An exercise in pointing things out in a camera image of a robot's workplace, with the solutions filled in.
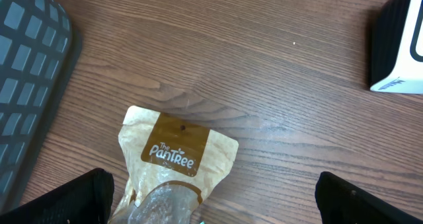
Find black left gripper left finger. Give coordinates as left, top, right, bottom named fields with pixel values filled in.
left=1, top=168, right=114, bottom=224

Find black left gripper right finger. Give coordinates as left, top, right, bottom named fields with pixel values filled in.
left=315, top=171, right=422, bottom=224

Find brown white snack packet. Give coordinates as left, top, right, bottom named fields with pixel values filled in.
left=109, top=106, right=239, bottom=223

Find white barcode scanner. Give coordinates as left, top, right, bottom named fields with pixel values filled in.
left=370, top=0, right=422, bottom=94

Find grey plastic basket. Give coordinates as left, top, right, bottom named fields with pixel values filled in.
left=1, top=0, right=83, bottom=213

